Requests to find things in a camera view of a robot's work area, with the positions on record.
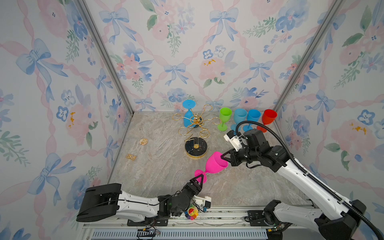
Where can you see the green wine glass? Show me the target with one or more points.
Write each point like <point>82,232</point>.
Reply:
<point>225,115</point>

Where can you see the teal wine glass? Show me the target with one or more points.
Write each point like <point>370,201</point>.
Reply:
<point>239,116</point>

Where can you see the left frame post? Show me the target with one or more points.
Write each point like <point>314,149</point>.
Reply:
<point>95,34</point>

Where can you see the pink wine glass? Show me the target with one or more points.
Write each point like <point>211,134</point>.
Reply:
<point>214,165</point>

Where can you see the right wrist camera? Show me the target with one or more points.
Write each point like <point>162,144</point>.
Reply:
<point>234,140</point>

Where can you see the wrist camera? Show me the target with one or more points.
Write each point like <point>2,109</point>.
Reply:
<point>203,204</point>
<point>234,140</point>

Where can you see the right frame post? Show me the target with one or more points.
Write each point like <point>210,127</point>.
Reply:
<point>321,32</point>

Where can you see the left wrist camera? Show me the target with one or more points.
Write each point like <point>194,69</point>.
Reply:
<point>203,204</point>

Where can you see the square cracker piece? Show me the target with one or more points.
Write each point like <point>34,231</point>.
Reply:
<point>131,157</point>

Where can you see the round cracker piece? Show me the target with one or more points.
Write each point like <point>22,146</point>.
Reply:
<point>143,141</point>

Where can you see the frame post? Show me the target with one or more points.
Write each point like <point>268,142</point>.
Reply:
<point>321,32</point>
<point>95,34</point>

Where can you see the red wine glass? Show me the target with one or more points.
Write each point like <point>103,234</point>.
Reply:
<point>268,117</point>

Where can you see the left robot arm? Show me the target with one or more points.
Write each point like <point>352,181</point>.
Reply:
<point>110,200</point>

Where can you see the blue wine glass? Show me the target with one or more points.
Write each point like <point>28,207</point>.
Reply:
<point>253,115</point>
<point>189,105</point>

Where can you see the aluminium mounting rail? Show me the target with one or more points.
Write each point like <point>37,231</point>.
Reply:
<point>217,223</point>

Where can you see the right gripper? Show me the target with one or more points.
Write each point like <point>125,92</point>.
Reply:
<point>233,159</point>

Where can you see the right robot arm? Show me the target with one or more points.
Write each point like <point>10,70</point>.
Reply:
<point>335,217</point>

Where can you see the rainbow flower toy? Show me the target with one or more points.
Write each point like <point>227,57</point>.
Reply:
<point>192,213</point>

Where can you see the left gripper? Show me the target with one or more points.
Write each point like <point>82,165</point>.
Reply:
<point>197,189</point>

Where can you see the gold wire glass rack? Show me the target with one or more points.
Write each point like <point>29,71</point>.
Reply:
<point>195,142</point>

